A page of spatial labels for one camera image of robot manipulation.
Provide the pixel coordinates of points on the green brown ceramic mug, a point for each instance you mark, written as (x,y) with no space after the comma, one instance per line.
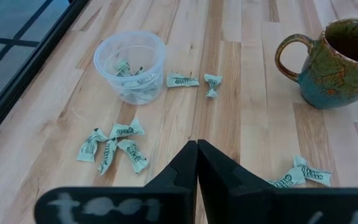
(331,77)

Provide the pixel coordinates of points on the green candy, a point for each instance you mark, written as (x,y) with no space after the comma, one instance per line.
(143,82)
(122,68)
(286,180)
(182,81)
(212,84)
(126,130)
(89,149)
(314,172)
(134,155)
(107,155)

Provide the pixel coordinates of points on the clear plastic cup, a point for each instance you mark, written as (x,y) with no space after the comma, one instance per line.
(104,53)

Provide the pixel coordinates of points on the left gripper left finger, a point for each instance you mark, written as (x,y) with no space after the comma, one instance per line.
(172,199)

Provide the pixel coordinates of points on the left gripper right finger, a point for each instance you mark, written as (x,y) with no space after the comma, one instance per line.
(228,199)

